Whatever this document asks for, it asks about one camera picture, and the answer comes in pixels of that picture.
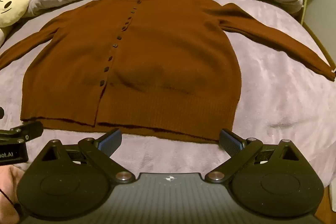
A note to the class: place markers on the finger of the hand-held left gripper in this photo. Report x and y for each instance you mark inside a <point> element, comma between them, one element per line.
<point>25,129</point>

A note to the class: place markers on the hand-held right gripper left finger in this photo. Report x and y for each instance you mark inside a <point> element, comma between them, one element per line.
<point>109,144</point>

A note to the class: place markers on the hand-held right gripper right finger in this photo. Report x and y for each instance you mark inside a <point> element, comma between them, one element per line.
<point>231,144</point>

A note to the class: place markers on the brown button cardigan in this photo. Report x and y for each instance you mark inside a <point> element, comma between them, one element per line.
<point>168,61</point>

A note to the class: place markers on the person's left hand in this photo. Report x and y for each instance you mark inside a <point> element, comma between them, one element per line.
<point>9,192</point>

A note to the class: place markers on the lilac bed sheet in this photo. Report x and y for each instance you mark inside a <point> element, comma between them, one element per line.
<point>275,98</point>

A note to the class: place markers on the cream plush face pillow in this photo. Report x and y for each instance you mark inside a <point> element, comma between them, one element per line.
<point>11,5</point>

